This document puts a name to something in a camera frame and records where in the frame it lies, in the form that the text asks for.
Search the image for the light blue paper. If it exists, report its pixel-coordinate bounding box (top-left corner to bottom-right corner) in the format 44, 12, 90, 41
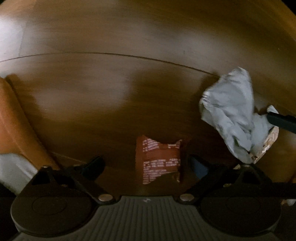
199, 67, 274, 164

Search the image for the white sock foot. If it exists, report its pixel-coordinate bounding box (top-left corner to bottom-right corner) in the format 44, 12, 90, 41
0, 153, 38, 195

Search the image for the dark red candy wrapper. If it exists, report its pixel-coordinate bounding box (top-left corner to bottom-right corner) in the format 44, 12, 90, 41
135, 135, 182, 185

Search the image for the latte coffee stick packet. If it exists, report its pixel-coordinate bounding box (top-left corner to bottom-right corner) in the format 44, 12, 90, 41
249, 126, 279, 164

